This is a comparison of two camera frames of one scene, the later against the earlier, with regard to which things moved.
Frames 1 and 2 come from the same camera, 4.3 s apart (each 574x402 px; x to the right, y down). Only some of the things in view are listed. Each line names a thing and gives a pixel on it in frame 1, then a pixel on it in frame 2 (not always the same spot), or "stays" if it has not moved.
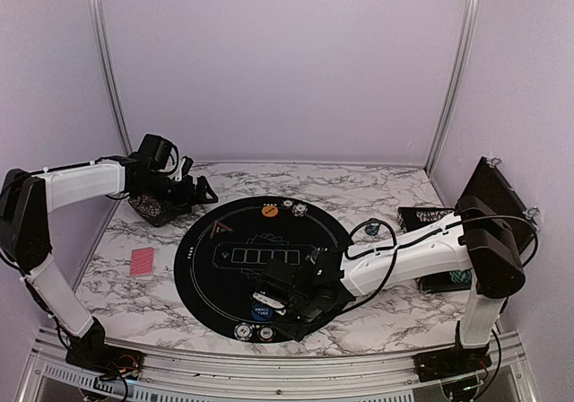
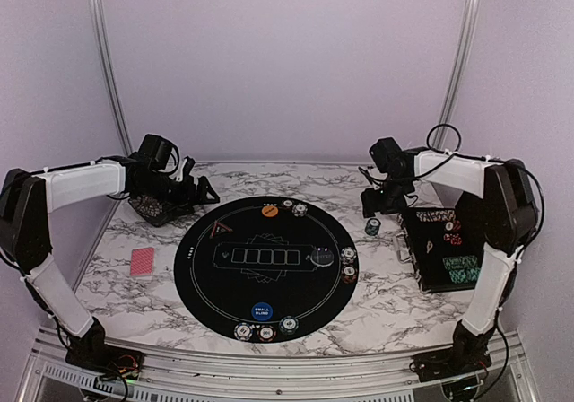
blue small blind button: [261, 312] stays
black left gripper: [198, 190] stays
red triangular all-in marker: [219, 231] stays
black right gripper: [294, 333] → [371, 205]
